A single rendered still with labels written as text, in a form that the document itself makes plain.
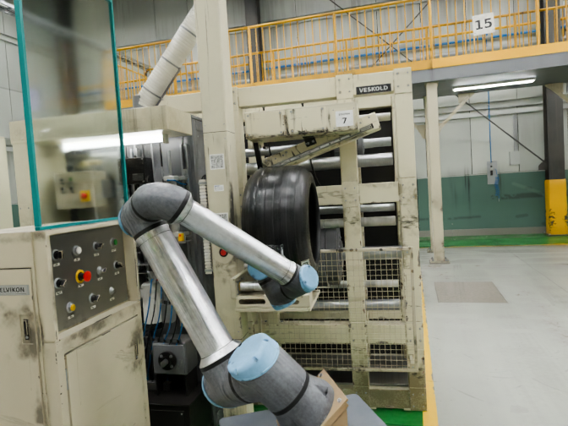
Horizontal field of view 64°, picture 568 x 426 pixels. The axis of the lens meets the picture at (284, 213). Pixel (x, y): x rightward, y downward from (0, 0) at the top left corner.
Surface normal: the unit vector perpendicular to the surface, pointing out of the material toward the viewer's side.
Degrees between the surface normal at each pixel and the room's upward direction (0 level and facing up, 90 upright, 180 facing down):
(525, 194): 90
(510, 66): 90
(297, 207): 75
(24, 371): 90
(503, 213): 90
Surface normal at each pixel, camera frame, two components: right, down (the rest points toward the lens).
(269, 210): -0.22, -0.25
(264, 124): -0.20, 0.07
